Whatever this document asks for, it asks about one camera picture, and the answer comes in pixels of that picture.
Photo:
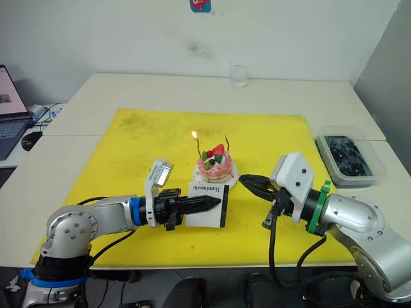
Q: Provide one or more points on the white Handmade matchbox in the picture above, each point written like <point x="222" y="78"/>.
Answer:
<point x="202" y="218"/>

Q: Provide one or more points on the clear glass cup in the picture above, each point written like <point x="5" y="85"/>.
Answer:
<point x="238" y="75"/>

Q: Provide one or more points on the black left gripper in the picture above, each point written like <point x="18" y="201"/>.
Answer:
<point x="167" y="208"/>

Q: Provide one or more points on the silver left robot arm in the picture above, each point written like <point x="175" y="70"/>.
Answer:
<point x="96" y="215"/>

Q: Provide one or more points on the open laptop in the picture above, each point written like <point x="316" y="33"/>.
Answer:
<point x="9" y="125"/>

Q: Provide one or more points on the white power adapter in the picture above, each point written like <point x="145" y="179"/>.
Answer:
<point x="37" y="110"/>

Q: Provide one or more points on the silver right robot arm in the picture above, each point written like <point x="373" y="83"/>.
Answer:
<point x="353" y="211"/>

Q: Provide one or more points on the yellow table mat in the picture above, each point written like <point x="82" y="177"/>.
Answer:
<point x="160" y="144"/>

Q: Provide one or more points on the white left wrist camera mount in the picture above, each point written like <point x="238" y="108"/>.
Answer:
<point x="149" y="199"/>

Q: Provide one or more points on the clear plastic container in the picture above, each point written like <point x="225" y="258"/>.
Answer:
<point x="321" y="144"/>

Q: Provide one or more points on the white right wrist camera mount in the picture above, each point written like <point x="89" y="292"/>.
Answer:
<point x="295" y="174"/>

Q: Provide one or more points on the dark rounded shape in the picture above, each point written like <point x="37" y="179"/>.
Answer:
<point x="189" y="293"/>
<point x="261" y="292"/>

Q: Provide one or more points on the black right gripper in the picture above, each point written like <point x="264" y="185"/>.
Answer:
<point x="284" y="205"/>

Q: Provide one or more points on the black computer mouse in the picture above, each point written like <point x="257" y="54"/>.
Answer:
<point x="31" y="140"/>

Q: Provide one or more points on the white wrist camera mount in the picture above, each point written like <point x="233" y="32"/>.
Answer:
<point x="295" y="174"/>
<point x="149" y="199"/>

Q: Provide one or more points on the pink and blue wall sticker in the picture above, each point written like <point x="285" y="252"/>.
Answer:
<point x="202" y="4"/>

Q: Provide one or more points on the small pink fruit cake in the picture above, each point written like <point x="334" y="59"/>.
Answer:
<point x="216" y="170"/>

